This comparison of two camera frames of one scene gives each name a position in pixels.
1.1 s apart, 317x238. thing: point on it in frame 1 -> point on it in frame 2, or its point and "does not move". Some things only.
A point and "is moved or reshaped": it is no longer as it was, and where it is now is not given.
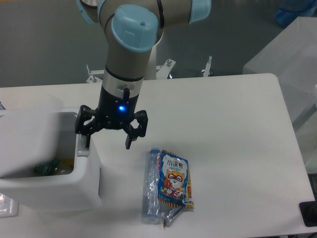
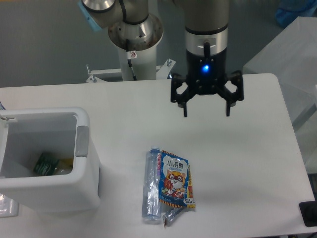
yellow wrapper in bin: [65, 163] does not move
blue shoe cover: [288, 11] does not move
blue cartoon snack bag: [174, 187] does not move
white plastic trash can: [79, 192] is moved or reshaped
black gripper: [114, 112] -> [206, 73]
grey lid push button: [82, 149] does not move
